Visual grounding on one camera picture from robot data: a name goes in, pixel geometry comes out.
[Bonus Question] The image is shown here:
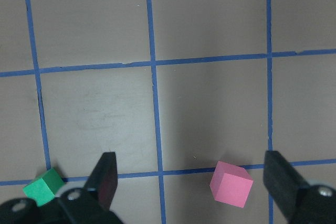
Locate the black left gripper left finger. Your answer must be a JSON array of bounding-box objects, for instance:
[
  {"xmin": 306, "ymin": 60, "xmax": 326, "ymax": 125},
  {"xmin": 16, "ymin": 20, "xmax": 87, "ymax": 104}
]
[{"xmin": 58, "ymin": 152, "xmax": 118, "ymax": 224}]

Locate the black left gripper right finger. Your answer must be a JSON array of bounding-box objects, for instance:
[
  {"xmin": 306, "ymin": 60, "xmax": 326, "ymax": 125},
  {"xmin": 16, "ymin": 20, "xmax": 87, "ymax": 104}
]
[{"xmin": 263, "ymin": 151, "xmax": 335, "ymax": 223}]

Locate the green foam cube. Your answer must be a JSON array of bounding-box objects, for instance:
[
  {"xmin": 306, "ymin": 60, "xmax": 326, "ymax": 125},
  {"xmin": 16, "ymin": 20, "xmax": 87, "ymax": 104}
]
[{"xmin": 23, "ymin": 168, "xmax": 65, "ymax": 207}]

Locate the pink foam cube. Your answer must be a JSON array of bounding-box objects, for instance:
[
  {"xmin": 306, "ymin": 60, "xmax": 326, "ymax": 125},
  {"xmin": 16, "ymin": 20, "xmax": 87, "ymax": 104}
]
[{"xmin": 209, "ymin": 161, "xmax": 254, "ymax": 208}]

